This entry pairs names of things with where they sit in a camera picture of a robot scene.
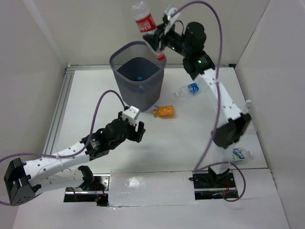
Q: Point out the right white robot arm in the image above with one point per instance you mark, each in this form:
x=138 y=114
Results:
x=231 y=122

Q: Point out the red label plastic bottle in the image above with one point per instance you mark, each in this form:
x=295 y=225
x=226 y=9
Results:
x=146 y=23

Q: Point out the crushed bottle green label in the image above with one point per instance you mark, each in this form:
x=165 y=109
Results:
x=240 y=156

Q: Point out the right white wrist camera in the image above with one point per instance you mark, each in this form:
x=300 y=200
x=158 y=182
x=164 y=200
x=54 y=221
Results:
x=170 y=15

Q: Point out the clear bottle blue label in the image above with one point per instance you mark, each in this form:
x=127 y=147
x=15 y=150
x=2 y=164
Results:
x=187 y=91

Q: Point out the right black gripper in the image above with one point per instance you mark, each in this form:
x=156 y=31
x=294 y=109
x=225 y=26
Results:
x=153 y=40

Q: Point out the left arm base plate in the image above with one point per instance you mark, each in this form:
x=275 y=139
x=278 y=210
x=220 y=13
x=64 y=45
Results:
x=97 y=193

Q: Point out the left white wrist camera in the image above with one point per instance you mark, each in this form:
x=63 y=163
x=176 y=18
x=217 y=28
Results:
x=132 y=114

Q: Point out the orange juice bottle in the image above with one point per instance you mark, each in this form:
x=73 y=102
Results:
x=164 y=112

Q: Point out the clear bottle white cap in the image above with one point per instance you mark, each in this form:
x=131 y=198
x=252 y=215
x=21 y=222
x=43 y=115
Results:
x=249 y=106

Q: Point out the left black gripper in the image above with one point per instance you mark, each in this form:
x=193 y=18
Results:
x=134 y=130

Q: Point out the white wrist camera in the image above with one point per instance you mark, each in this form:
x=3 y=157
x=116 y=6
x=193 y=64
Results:
x=132 y=114
x=170 y=15

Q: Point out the aluminium frame rail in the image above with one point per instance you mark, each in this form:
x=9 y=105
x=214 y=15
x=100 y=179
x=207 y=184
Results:
x=88 y=98

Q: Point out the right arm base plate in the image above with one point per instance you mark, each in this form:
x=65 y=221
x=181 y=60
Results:
x=205 y=188

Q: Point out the blue label plastic bottle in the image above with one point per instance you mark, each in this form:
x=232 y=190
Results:
x=140 y=88

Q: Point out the grey mesh waste bin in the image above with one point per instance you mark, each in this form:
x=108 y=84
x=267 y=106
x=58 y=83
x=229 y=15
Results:
x=133 y=60

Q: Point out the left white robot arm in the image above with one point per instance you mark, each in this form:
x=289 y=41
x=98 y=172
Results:
x=67 y=168

